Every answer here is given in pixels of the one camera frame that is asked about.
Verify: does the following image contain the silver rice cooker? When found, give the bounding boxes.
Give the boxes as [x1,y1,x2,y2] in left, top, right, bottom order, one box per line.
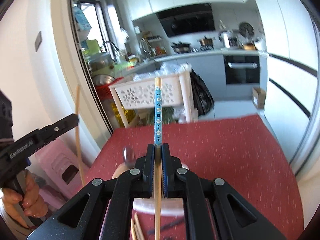
[219,30,239,49]

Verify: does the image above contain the black wok on stove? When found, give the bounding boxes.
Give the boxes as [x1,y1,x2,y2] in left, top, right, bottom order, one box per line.
[171,42,191,54]

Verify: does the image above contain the red speckled table mat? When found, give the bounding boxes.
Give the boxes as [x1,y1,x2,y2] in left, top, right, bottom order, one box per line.
[85,114,304,239]

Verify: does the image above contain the green vegetables bundle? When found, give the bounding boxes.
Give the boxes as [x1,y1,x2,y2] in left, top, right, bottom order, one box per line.
[147,107,178,125]

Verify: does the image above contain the pink utensil holder cup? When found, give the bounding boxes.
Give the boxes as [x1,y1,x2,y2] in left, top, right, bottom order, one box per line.
[112,163,184,217]

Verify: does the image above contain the white refrigerator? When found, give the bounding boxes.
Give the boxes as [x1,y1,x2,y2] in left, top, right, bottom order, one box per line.
[255,0,318,162]

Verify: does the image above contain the black built-in oven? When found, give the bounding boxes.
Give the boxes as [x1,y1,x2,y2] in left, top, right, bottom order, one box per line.
[223,55,260,85]

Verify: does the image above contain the black plastic bag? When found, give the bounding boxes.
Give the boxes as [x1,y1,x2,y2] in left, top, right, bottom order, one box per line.
[190,70,214,116]

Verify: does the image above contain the beige perforated storage cart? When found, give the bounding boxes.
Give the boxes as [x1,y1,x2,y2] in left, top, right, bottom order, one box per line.
[110,71,197,128]

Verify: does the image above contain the red plastic basket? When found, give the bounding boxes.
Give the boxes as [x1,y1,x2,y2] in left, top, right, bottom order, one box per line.
[95,77,123,101]

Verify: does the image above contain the blue patterned wooden chopstick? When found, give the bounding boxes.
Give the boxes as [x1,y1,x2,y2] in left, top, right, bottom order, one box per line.
[154,77,162,239]

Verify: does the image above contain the pink plastic stool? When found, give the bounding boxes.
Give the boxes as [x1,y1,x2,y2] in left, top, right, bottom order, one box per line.
[35,139,82,200]

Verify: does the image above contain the steel cooking pot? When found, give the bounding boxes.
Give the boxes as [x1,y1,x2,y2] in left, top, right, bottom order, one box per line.
[197,36,215,50]

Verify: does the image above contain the person's left hand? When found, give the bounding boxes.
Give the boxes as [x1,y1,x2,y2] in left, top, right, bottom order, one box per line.
[1,170,48,229]

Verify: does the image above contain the plain wooden chopstick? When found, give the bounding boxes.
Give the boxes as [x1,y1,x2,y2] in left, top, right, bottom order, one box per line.
[75,85,86,187]

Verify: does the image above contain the black range hood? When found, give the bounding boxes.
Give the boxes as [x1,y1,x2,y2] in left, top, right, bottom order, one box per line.
[156,3,216,37]

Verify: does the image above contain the dark spoon in cup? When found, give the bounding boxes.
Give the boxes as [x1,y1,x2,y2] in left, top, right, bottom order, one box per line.
[123,146,136,168]

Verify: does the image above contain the cardboard box on floor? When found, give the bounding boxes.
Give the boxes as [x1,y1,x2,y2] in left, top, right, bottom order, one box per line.
[252,87,266,109]

